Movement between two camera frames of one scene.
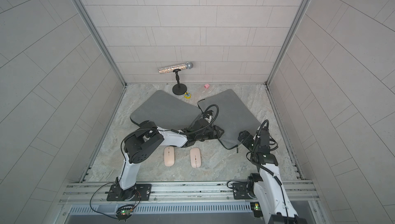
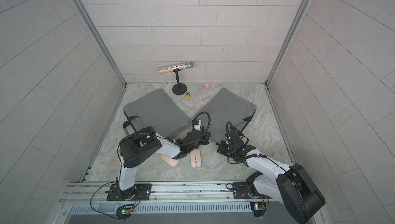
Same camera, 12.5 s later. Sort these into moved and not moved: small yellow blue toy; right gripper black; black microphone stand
Moved: right gripper black
Not moved: small yellow blue toy; black microphone stand
